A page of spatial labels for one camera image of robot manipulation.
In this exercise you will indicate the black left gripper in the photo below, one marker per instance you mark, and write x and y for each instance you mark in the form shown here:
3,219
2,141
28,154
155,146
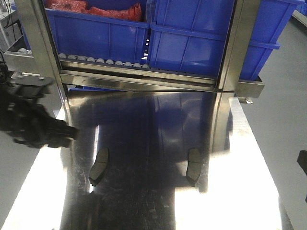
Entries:
28,122

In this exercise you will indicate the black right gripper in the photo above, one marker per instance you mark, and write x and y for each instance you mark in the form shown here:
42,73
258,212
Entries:
302,160

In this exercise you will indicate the dark brake pad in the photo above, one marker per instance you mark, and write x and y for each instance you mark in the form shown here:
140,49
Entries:
193,171
99,167

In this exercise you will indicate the blue plastic bin left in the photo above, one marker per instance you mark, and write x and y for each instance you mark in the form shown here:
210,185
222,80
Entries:
82,34

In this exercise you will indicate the blue plastic bin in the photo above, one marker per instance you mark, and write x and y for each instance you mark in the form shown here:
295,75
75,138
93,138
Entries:
190,35
82,34

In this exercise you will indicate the red bubble wrap bag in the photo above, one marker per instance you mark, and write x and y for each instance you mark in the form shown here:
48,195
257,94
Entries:
133,13

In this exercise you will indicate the blue plastic bin right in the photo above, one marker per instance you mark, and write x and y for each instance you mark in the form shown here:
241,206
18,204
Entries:
190,35

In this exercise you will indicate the stainless steel rack frame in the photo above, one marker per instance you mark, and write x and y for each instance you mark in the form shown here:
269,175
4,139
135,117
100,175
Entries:
44,62

